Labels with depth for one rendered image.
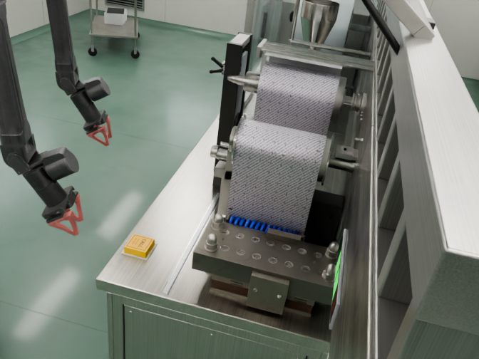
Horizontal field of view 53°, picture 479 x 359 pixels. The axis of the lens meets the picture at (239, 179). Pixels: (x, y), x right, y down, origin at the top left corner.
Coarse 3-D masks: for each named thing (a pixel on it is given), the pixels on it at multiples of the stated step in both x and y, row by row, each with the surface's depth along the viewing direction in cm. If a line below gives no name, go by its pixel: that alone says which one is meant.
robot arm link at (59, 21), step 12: (48, 0) 142; (60, 0) 142; (48, 12) 144; (60, 12) 144; (60, 24) 145; (60, 36) 147; (60, 48) 149; (72, 48) 152; (60, 60) 151; (72, 60) 152; (60, 72) 152; (72, 72) 153
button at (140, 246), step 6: (132, 240) 144; (138, 240) 144; (144, 240) 144; (150, 240) 145; (126, 246) 141; (132, 246) 141; (138, 246) 142; (144, 246) 142; (150, 246) 143; (126, 252) 142; (132, 252) 141; (138, 252) 140; (144, 252) 140
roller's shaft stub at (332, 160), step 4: (332, 156) 131; (332, 160) 131; (336, 160) 131; (340, 160) 130; (344, 160) 130; (348, 160) 130; (352, 160) 130; (332, 164) 131; (336, 164) 131; (340, 164) 131; (344, 164) 130; (348, 164) 130; (352, 164) 129; (344, 168) 131; (348, 168) 131; (352, 168) 130
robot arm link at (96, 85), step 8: (64, 80) 153; (80, 80) 162; (88, 80) 158; (96, 80) 156; (104, 80) 160; (64, 88) 155; (72, 88) 155; (80, 88) 157; (88, 88) 158; (96, 88) 157; (104, 88) 157; (96, 96) 158; (104, 96) 159
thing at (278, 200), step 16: (240, 176) 135; (256, 176) 133; (272, 176) 132; (240, 192) 137; (256, 192) 136; (272, 192) 135; (288, 192) 133; (304, 192) 132; (240, 208) 140; (256, 208) 139; (272, 208) 137; (288, 208) 136; (304, 208) 135; (272, 224) 140; (288, 224) 139; (304, 224) 137
